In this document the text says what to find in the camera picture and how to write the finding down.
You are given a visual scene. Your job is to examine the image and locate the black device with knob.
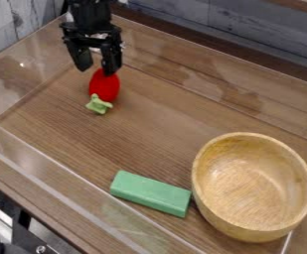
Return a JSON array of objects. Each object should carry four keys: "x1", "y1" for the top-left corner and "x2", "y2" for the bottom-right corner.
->
[{"x1": 0, "y1": 232, "x2": 59, "y2": 254}]

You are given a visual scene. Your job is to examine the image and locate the green rectangular block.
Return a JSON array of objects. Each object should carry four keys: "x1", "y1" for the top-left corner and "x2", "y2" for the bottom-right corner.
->
[{"x1": 110, "y1": 171, "x2": 192, "y2": 218}]

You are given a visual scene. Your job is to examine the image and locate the red plush strawberry toy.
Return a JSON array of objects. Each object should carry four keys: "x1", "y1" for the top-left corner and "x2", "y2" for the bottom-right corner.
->
[{"x1": 85, "y1": 68, "x2": 119, "y2": 114}]

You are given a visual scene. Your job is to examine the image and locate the clear acrylic tray walls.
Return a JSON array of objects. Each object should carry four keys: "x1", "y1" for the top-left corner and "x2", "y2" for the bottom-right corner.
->
[{"x1": 0, "y1": 18, "x2": 307, "y2": 254}]

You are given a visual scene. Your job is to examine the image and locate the wooden bowl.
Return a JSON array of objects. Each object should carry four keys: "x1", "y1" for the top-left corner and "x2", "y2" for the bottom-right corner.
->
[{"x1": 192, "y1": 132, "x2": 307, "y2": 243}]

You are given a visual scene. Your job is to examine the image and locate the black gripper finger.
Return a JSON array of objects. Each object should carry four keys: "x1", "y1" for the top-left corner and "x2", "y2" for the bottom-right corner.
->
[
  {"x1": 66, "y1": 41, "x2": 93, "y2": 71},
  {"x1": 99, "y1": 43, "x2": 122, "y2": 76}
]

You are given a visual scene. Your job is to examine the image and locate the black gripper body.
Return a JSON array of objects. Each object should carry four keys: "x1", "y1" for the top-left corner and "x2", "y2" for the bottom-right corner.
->
[{"x1": 59, "y1": 22, "x2": 123, "y2": 49}]

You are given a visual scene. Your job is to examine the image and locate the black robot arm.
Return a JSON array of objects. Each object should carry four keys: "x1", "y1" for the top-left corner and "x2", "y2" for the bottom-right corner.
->
[{"x1": 59, "y1": 0, "x2": 122, "y2": 76}]

